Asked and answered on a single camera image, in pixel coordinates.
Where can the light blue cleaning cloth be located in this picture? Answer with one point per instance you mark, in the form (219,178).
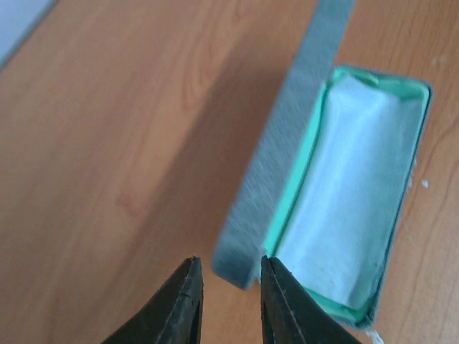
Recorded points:
(338,234)

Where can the grey-green glasses case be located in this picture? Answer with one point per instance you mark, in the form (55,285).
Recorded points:
(259,217)

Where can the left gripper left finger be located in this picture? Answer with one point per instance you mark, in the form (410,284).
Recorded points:
(173,314)

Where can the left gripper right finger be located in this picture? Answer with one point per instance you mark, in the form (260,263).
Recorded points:
(288,312)

